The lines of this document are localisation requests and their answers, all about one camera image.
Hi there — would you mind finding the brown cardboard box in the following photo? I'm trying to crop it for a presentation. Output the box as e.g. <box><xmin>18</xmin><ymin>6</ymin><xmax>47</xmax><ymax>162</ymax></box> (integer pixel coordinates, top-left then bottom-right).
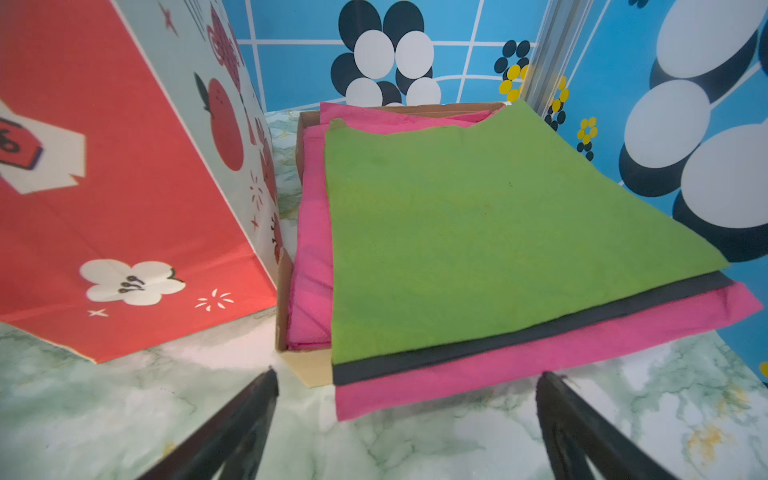
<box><xmin>275</xmin><ymin>102</ymin><xmax>504</xmax><ymax>388</ymax></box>

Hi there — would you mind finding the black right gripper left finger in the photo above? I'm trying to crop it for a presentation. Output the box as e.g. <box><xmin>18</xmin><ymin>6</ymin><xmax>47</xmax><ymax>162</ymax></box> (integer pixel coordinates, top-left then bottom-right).
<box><xmin>141</xmin><ymin>369</ymin><xmax>279</xmax><ymax>479</ymax></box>

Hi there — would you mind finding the right aluminium frame post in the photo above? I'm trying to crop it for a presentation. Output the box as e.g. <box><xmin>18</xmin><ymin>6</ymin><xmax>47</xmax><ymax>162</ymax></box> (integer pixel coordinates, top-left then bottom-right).
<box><xmin>521</xmin><ymin>0</ymin><xmax>594</xmax><ymax>118</ymax></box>

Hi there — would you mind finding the black felt sheet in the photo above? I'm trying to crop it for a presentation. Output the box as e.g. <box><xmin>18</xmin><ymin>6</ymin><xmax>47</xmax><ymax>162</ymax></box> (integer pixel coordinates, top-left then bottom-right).
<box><xmin>332</xmin><ymin>272</ymin><xmax>735</xmax><ymax>386</ymax></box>

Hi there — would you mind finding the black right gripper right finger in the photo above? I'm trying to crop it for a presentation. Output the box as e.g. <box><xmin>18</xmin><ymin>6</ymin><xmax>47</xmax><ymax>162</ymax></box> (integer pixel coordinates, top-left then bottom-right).
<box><xmin>536</xmin><ymin>372</ymin><xmax>674</xmax><ymax>479</ymax></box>

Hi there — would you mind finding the red white paper gift bag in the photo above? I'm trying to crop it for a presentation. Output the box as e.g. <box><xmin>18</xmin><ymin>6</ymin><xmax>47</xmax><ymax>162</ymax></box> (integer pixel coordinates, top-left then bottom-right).
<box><xmin>1</xmin><ymin>1</ymin><xmax>282</xmax><ymax>363</ymax></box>

